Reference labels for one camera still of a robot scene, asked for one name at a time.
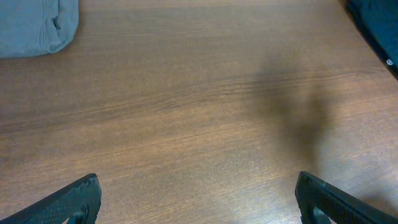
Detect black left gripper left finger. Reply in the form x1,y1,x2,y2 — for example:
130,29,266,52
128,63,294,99
1,174,101,224

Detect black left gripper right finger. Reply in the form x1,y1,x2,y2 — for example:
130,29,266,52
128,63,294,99
295,171,397,224

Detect grey cargo shorts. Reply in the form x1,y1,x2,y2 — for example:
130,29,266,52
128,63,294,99
1,0,79,58

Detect navy blue garment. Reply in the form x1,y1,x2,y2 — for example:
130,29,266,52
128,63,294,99
345,0,397,78

